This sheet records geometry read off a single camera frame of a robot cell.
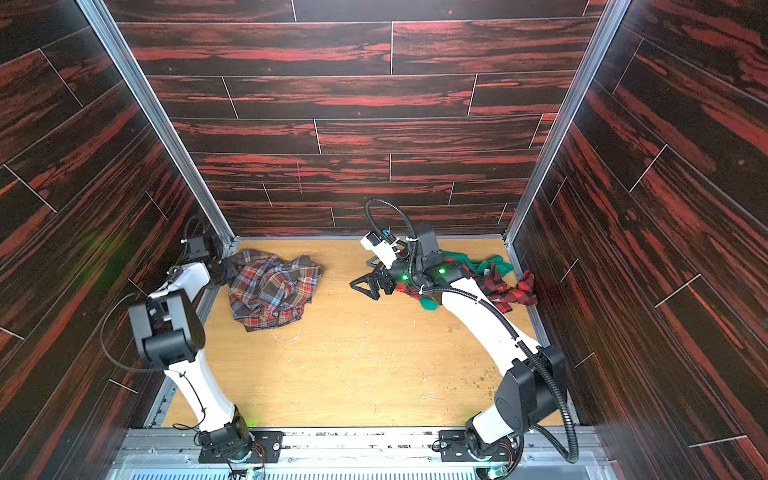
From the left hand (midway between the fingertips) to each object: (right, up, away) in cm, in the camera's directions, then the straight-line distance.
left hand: (230, 271), depth 100 cm
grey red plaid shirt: (+15, -6, -8) cm, 18 cm away
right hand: (+48, +1, -25) cm, 54 cm away
